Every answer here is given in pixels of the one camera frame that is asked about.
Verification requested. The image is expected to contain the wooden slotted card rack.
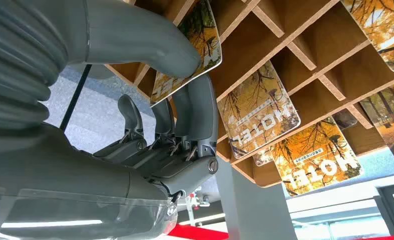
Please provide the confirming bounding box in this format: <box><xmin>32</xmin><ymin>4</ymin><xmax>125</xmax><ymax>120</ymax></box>
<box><xmin>104</xmin><ymin>0</ymin><xmax>394</xmax><ymax>189</ymax></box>

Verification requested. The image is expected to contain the clear plastic wrist cover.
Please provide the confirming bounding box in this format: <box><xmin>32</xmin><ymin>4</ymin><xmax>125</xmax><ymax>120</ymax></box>
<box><xmin>0</xmin><ymin>188</ymin><xmax>179</xmax><ymax>240</ymax></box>

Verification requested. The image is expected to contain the white stand with red knobs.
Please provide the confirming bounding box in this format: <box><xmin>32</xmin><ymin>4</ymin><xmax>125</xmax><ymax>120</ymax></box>
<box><xmin>183</xmin><ymin>186</ymin><xmax>211</xmax><ymax>227</ymax></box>

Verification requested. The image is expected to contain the red barrier ledge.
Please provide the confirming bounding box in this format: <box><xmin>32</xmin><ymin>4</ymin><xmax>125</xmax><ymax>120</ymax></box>
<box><xmin>168</xmin><ymin>223</ymin><xmax>230</xmax><ymax>240</ymax></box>

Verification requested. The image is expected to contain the ribbed grey right arm sleeve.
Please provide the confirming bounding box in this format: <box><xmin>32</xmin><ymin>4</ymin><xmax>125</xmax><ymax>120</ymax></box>
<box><xmin>0</xmin><ymin>0</ymin><xmax>69</xmax><ymax>131</ymax></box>

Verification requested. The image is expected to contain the grey square pillar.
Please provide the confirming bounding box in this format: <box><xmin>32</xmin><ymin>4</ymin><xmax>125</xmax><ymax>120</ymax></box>
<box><xmin>214</xmin><ymin>158</ymin><xmax>297</xmax><ymax>240</ymax></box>

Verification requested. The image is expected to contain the thin black cable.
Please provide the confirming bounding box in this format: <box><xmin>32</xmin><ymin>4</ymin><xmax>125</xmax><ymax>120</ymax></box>
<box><xmin>59</xmin><ymin>64</ymin><xmax>93</xmax><ymax>132</ymax></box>

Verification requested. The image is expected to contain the dark window frame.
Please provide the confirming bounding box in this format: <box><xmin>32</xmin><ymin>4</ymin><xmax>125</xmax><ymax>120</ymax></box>
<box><xmin>373</xmin><ymin>183</ymin><xmax>394</xmax><ymax>237</ymax></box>

